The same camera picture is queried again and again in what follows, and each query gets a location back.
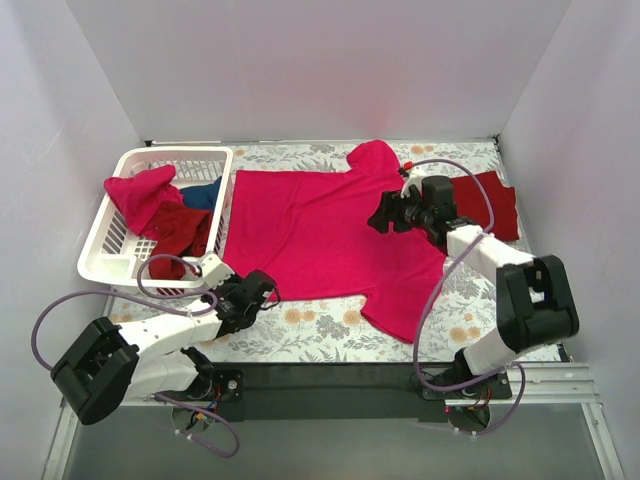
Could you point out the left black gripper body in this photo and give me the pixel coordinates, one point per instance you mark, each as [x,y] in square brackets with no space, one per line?
[258,295]

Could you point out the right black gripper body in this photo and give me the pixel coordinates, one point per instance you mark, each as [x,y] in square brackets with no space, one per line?
[391,214]

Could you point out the bright pink t shirt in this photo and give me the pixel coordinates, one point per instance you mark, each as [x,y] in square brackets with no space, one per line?
[309,232]

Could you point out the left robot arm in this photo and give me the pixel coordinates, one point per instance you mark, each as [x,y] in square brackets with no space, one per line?
[109,364]

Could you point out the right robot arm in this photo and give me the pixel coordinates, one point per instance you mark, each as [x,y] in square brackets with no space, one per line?
[534,303]

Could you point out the folded dark red t shirt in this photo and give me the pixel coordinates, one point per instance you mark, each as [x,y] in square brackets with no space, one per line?
[471,203]

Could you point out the dark red crumpled t shirt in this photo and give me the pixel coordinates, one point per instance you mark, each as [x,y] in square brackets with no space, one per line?
[181,231]

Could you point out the blue t shirt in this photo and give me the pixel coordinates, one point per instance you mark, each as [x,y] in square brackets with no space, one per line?
[201,197]

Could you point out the floral patterned table mat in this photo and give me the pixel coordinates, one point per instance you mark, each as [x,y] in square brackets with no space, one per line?
[333,330]

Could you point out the white plastic laundry basket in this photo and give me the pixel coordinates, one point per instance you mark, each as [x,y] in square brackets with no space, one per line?
[112,253]

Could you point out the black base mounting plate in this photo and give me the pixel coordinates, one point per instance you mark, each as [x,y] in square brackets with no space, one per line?
[334,391]

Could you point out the pink t shirt in basket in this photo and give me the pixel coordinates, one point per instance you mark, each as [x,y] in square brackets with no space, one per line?
[138,198]

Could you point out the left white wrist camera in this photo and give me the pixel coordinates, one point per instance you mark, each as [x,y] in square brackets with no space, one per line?
[212,271]

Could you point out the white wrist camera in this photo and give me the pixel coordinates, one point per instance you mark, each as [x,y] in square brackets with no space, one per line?
[413,177]
[212,271]

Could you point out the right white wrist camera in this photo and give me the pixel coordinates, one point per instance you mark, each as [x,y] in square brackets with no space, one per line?
[413,177]

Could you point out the aluminium frame rail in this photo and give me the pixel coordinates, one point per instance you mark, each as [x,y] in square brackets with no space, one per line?
[556,380]

